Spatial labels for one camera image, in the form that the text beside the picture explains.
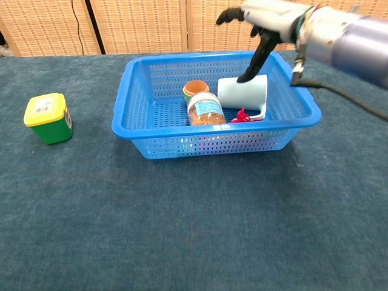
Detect thin black hanging cable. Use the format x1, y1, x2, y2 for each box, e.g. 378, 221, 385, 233
71, 0, 85, 55

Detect green box with yellow lid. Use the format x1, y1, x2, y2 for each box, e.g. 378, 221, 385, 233
23, 92, 73, 146

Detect blue plastic mesh basket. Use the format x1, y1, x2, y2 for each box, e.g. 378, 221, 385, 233
111, 50, 323, 161

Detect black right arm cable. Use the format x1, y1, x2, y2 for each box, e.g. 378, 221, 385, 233
291, 57, 388, 122

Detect white mug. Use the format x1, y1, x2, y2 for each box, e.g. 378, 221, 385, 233
217, 74, 269, 121

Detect colourful feather shuttlecock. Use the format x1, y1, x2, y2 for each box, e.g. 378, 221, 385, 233
230, 107, 252, 124

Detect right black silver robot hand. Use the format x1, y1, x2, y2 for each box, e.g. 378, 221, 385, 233
215, 0, 310, 84

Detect bamboo folding screen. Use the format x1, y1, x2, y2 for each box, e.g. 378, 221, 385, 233
0, 0, 388, 58

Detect small orange stacking cups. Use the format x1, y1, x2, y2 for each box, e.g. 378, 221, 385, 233
182, 80, 210, 103

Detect dark blue table carpet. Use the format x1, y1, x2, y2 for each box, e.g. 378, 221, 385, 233
0, 50, 388, 291

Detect clear jar with blue label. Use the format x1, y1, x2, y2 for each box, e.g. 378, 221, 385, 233
186, 92, 227, 126

